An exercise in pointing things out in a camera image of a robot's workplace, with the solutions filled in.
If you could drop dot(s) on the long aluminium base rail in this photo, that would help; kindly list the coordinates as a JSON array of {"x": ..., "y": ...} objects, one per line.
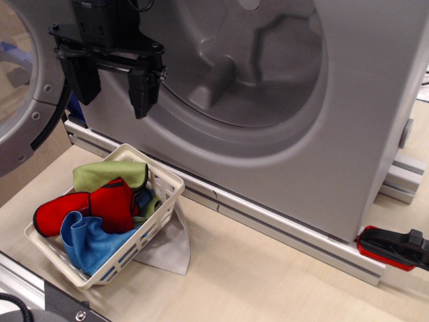
[{"x": 341, "y": 255}]

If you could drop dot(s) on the grey toy washing machine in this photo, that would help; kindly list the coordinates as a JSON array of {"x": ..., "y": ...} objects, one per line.
[{"x": 298, "y": 106}]

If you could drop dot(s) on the green cloth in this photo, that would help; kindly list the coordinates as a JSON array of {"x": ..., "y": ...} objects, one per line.
[{"x": 90, "y": 177}]

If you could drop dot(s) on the grey round side knob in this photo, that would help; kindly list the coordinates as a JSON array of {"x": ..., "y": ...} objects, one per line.
[{"x": 406, "y": 133}]

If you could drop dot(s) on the blue object behind door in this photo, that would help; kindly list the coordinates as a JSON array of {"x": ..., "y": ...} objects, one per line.
[{"x": 13, "y": 54}]

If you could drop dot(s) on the grey cloth under basket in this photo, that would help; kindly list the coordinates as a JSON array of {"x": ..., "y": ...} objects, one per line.
[{"x": 169, "y": 249}]

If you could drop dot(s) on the small blue trousers cloth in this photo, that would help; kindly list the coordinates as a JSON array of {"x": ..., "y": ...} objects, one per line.
[{"x": 143, "y": 197}]

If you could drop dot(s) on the short aluminium rail right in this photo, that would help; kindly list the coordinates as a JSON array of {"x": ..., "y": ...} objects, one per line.
[{"x": 403, "y": 178}]

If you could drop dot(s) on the large blue cloth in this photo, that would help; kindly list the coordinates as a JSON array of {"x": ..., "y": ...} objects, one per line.
[{"x": 87, "y": 245}]

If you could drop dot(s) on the white plastic laundry basket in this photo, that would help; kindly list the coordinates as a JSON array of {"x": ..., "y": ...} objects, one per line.
[{"x": 148, "y": 222}]

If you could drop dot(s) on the black mounting plate with bolt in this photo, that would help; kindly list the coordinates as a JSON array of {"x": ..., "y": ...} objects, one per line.
[{"x": 61, "y": 303}]

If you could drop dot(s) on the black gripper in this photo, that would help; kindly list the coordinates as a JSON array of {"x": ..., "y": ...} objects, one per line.
[{"x": 106, "y": 27}]

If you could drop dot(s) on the aluminium frame rail front left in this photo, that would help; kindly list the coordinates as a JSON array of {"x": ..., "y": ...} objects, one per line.
[{"x": 22, "y": 283}]

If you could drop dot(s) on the red cloth with black trim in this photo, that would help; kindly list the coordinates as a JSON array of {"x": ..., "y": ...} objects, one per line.
[{"x": 114, "y": 203}]

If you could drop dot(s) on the round grey washer door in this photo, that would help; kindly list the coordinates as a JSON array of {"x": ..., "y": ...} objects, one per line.
[{"x": 31, "y": 105}]

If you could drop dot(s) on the red and black clamp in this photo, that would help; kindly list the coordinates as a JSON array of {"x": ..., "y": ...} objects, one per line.
[{"x": 405, "y": 251}]

